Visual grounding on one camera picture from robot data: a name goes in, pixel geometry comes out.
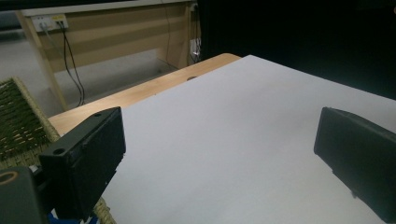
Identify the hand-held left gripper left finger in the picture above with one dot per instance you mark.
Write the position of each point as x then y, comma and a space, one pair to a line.
81, 158

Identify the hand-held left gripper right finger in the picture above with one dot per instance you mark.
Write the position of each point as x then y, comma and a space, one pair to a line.
358, 155

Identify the green woven basket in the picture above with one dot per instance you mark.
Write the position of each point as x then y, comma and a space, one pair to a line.
18, 124

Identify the white paper sheet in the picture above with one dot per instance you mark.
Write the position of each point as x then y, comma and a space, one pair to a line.
243, 146

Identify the wooden desk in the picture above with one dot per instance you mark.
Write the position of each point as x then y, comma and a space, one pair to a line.
102, 40

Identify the white power strip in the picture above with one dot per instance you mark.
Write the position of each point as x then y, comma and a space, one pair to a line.
49, 21

